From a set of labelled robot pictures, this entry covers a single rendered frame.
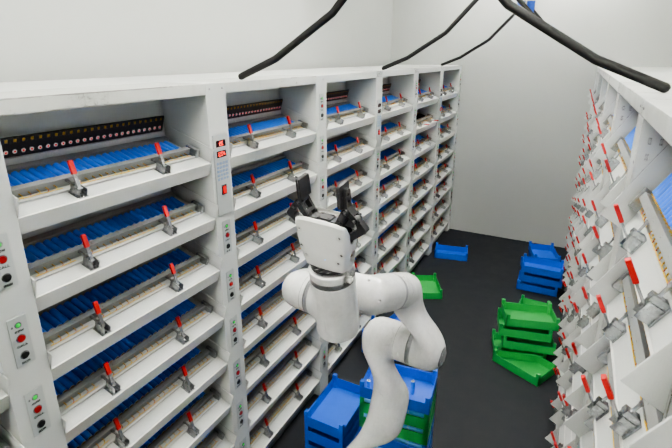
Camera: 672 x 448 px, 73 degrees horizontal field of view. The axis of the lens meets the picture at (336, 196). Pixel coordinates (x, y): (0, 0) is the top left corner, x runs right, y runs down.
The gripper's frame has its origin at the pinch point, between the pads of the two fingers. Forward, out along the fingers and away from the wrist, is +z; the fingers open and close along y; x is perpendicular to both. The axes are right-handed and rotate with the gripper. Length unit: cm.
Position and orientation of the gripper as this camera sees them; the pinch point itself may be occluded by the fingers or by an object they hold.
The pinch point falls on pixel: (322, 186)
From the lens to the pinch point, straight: 75.1
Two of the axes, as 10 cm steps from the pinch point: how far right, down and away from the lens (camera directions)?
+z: -0.9, -8.8, -4.6
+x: 5.3, -4.3, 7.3
